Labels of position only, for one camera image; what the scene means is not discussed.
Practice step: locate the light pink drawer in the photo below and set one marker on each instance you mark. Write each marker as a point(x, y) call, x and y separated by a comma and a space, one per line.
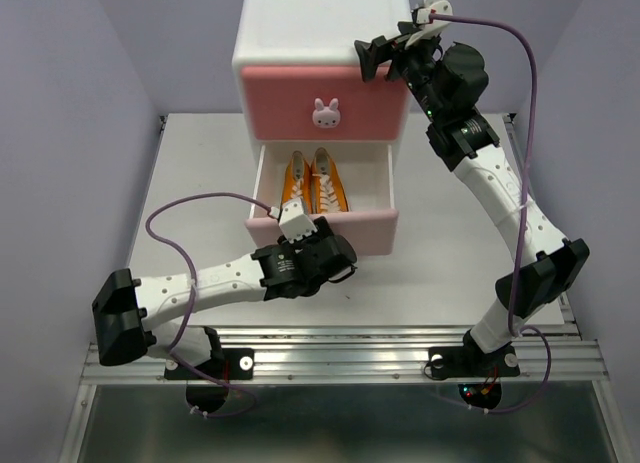
point(366, 171)

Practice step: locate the orange canvas sneaker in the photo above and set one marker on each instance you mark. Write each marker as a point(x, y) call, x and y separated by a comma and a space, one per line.
point(329, 196)
point(297, 180)

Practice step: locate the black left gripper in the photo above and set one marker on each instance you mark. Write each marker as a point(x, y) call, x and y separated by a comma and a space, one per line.
point(322, 228)

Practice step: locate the white shoe cabinet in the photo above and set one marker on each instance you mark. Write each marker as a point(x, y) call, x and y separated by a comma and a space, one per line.
point(310, 33)

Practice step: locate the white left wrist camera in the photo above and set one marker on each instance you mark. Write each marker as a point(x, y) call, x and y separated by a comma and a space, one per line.
point(293, 220)

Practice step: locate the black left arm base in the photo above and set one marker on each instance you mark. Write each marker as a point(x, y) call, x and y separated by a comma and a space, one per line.
point(210, 392)

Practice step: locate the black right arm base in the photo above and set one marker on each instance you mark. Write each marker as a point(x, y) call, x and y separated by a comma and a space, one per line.
point(480, 372)

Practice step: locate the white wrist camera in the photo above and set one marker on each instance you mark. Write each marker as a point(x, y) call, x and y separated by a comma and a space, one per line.
point(424, 25)
point(293, 220)

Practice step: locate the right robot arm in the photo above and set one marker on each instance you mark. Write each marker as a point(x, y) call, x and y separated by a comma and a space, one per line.
point(447, 83)

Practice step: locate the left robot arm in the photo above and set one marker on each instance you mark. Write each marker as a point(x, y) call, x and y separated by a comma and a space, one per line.
point(149, 316)

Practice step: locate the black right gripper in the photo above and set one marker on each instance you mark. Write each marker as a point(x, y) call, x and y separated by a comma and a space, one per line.
point(377, 54)

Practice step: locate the aluminium table edge rail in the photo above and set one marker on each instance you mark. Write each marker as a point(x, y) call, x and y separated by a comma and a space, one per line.
point(340, 375)

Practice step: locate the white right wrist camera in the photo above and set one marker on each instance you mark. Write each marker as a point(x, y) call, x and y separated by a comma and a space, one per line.
point(424, 25)

